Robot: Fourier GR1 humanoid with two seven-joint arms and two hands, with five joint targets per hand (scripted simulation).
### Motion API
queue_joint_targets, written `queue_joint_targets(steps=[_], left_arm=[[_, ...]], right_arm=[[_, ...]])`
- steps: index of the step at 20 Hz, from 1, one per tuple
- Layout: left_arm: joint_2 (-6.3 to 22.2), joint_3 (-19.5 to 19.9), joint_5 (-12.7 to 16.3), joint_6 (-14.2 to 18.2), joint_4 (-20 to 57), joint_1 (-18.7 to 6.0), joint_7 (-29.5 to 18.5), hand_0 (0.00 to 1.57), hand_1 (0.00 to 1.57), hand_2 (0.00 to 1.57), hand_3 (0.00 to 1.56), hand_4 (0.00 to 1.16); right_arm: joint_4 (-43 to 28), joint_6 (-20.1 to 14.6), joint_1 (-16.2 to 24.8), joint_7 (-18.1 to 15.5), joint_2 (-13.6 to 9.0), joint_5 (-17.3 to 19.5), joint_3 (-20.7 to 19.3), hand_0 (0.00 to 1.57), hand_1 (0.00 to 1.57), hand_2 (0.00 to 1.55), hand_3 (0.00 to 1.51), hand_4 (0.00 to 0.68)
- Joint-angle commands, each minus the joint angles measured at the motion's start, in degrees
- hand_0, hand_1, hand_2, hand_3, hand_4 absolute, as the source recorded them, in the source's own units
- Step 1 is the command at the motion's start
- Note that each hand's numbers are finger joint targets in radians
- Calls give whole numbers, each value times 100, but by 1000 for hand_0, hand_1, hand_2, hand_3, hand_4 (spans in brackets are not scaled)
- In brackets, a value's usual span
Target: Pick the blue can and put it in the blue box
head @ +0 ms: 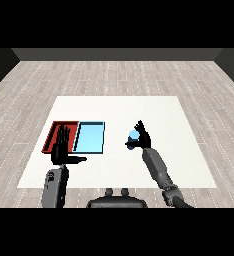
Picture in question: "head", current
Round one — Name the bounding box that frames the light blue shallow open box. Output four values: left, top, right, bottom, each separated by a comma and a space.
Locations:
71, 120, 106, 155

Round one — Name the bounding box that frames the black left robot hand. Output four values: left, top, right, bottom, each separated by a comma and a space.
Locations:
50, 125, 88, 166

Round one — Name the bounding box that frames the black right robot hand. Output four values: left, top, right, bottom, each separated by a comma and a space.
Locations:
124, 119, 152, 150

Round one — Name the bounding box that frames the dark grey robot body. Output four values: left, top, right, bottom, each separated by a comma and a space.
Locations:
86, 188, 148, 209

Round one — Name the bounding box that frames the red shallow open box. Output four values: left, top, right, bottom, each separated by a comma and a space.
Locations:
41, 120, 80, 155

